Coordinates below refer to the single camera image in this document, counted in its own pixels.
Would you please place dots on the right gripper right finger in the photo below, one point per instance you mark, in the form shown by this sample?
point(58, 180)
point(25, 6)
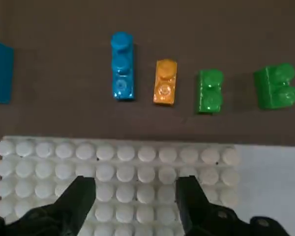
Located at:
point(199, 216)

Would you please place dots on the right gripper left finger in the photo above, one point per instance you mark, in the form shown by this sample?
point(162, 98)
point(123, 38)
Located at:
point(64, 211)

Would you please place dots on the white studded baseplate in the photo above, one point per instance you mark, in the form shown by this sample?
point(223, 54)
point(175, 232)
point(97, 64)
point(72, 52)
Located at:
point(137, 172)

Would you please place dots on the blue three-stud block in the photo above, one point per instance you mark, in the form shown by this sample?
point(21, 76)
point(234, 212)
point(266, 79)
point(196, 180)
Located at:
point(123, 73)
point(0, 73)

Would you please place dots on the orange two-stud block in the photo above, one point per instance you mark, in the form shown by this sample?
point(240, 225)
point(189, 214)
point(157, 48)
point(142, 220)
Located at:
point(165, 86)

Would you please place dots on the green two-stud block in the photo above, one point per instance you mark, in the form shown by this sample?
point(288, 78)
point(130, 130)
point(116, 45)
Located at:
point(209, 93)
point(273, 88)

